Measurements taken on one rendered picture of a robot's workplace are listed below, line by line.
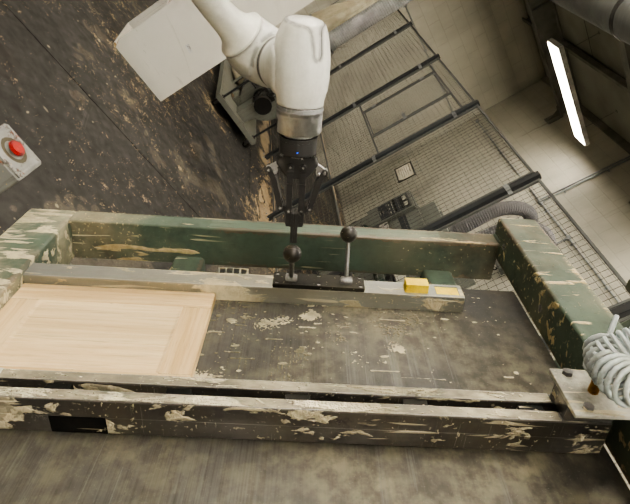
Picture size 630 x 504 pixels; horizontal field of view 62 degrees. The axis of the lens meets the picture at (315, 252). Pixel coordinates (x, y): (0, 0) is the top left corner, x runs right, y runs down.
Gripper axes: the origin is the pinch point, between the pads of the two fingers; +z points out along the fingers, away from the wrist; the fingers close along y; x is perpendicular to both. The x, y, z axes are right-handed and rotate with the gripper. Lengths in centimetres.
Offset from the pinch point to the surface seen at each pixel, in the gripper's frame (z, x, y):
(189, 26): 6, -356, 97
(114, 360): 14.1, 29.3, 30.5
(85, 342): 14.1, 24.9, 37.3
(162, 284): 12.3, 6.9, 27.4
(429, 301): 13.1, 6.9, -30.4
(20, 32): 1, -239, 174
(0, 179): -2, -11, 68
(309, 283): 10.7, 6.0, -4.0
